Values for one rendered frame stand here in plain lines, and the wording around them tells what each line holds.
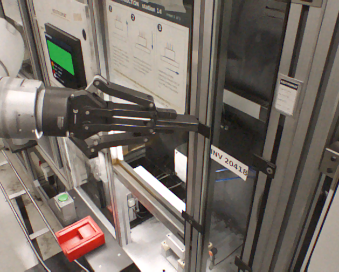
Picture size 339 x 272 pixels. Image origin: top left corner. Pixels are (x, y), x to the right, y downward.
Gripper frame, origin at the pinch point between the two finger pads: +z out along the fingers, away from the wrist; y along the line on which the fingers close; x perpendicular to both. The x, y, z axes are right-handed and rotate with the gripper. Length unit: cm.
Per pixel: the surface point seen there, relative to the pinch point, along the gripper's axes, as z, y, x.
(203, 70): 4.8, 7.1, 6.3
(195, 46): 3.0, 10.5, 8.3
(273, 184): 15.9, -5.5, -8.3
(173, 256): 20, -78, 37
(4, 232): -78, -185, 148
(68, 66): -22, -11, 53
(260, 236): 18.1, -18.0, -7.7
